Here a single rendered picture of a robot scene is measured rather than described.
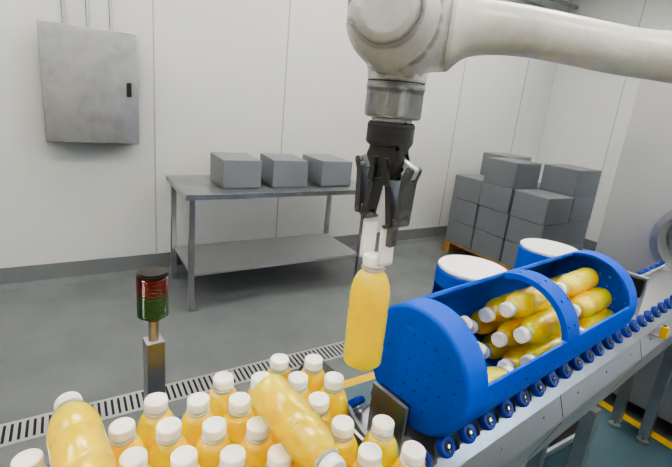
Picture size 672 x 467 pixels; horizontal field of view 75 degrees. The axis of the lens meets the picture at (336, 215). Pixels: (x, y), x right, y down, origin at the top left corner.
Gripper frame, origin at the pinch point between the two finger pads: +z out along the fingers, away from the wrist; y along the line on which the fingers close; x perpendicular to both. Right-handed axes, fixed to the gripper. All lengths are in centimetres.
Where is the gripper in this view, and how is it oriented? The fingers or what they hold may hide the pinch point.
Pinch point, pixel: (377, 242)
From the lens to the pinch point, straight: 74.4
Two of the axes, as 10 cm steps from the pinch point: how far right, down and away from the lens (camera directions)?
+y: -6.0, -2.6, 7.6
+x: -8.0, 0.9, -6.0
